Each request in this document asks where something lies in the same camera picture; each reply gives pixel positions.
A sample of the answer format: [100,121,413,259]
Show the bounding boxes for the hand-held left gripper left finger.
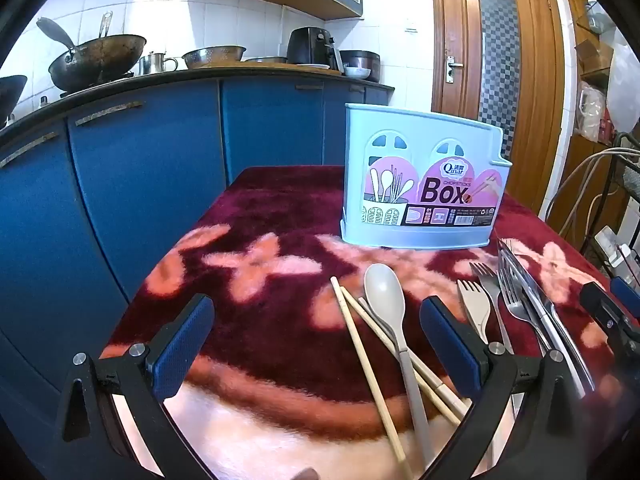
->
[54,294,221,480]

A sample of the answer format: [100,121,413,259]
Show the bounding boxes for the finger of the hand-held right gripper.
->
[580,282,640,342]
[611,276,640,318]

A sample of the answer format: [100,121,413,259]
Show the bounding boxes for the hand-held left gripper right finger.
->
[419,296,626,480]

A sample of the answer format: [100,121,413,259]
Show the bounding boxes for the beige plastic fork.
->
[456,279,493,346]

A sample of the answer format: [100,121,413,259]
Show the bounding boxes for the metal table knife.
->
[500,240,598,401]

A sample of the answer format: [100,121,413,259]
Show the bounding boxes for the beige plastic spoon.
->
[363,263,435,467]

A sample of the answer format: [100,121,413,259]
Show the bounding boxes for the light wooden chopstick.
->
[331,276,413,478]
[339,286,462,426]

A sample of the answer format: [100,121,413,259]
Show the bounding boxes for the light blue utensil holder box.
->
[340,103,512,251]

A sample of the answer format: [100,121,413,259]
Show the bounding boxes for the white power strip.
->
[594,225,640,267]

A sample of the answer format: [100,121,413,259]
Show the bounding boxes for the black metal rack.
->
[580,131,640,281]

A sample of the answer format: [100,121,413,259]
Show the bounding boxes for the wooden shelf unit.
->
[560,0,640,241]

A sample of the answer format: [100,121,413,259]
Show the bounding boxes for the dark red floral blanket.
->
[100,165,621,480]

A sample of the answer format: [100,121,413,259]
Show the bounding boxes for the blue kitchen base cabinets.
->
[0,77,391,461]

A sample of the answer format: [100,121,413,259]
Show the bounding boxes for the clear plastic bag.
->
[576,81,608,142]

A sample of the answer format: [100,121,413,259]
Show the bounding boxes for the white plastic bag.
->
[606,35,640,133]

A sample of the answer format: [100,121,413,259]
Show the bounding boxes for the cardboard box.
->
[574,39,615,75]

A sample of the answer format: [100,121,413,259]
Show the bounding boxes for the black kitchen countertop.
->
[0,64,396,133]

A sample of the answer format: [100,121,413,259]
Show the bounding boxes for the glass jar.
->
[584,0,615,36]

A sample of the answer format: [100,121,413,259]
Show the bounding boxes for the gas stove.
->
[59,71,137,99]

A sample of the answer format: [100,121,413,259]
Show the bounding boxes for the steel pitcher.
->
[138,51,179,76]

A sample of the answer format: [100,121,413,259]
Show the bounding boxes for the steel colander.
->
[181,45,247,70]

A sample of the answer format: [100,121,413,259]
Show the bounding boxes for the black rice cooker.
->
[339,49,382,81]

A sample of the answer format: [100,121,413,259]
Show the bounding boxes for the black wok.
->
[48,34,147,92]

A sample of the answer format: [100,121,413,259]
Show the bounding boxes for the dark pan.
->
[0,74,28,117]

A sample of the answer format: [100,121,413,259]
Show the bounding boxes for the wooden door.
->
[429,0,568,216]

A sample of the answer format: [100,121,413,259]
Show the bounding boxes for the black air fryer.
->
[286,26,343,73]

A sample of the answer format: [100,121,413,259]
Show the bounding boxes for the white cable bundle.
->
[544,146,640,253]

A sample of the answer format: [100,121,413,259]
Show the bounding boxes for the metal door handle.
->
[444,56,467,84]

